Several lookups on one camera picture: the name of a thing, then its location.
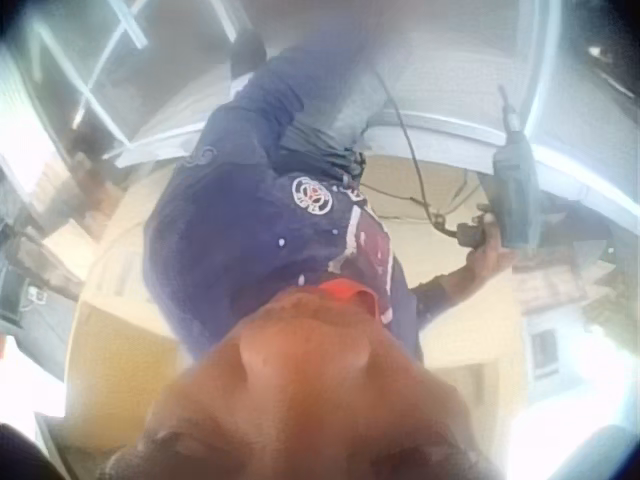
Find person's left hand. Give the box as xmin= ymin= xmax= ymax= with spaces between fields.
xmin=229 ymin=32 xmax=269 ymax=77

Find person's right hand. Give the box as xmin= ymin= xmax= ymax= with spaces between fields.
xmin=464 ymin=203 xmax=517 ymax=284

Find grey-blue electric drill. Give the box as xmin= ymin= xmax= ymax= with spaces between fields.
xmin=455 ymin=83 xmax=548 ymax=251

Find person's legs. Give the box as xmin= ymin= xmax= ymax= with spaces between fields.
xmin=273 ymin=29 xmax=401 ymax=177

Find heap of workshop clutter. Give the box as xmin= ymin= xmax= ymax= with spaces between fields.
xmin=0 ymin=124 xmax=109 ymax=326

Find black power cable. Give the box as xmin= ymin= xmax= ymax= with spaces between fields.
xmin=357 ymin=69 xmax=469 ymax=240

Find white frame profile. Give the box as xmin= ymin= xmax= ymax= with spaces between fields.
xmin=369 ymin=0 xmax=640 ymax=224

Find white window frame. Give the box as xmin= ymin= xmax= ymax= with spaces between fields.
xmin=19 ymin=0 xmax=246 ymax=161

